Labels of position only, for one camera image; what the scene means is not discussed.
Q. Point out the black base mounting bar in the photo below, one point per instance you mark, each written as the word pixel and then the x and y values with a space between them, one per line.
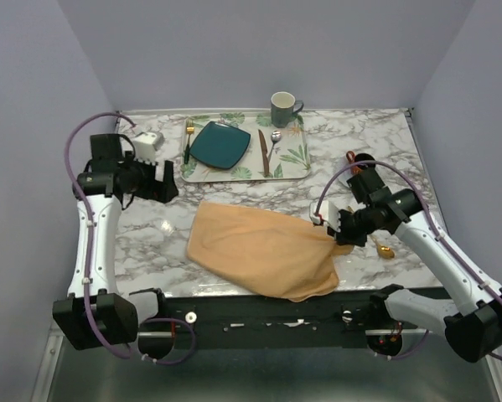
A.
pixel 340 319

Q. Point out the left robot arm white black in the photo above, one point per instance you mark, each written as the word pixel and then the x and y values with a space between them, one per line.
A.
pixel 93 312

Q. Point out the red brown small cup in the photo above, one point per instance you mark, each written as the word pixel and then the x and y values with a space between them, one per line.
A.
pixel 360 161

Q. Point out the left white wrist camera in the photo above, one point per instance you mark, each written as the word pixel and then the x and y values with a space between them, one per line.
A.
pixel 146 145

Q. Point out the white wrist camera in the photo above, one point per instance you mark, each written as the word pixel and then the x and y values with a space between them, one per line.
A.
pixel 146 145
pixel 326 215

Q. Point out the leaf pattern serving tray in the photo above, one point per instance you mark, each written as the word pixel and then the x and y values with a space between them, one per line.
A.
pixel 290 159

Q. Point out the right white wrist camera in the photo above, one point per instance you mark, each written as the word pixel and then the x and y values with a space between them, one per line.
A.
pixel 326 215

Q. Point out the orange cloth napkin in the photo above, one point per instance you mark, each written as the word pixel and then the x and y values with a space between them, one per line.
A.
pixel 265 252

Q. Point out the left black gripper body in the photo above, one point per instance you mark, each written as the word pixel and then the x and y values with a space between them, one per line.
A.
pixel 139 180

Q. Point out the silver spoon on tray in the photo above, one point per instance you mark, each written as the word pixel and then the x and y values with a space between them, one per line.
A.
pixel 275 137

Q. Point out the gold spoon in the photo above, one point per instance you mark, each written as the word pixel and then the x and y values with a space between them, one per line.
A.
pixel 383 251

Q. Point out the brown handled knife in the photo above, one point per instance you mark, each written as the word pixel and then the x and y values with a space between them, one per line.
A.
pixel 264 154

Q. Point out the gold fork green handle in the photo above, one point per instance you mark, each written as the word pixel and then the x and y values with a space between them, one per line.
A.
pixel 189 134

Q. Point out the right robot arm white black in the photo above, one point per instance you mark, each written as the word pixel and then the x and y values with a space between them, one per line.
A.
pixel 471 318

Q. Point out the grey green mug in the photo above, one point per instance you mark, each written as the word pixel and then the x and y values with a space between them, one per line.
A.
pixel 284 107

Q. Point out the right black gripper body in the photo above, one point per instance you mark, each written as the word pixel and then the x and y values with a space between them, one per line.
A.
pixel 354 226

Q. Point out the teal square plate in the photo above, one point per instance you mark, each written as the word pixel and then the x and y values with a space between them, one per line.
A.
pixel 220 146

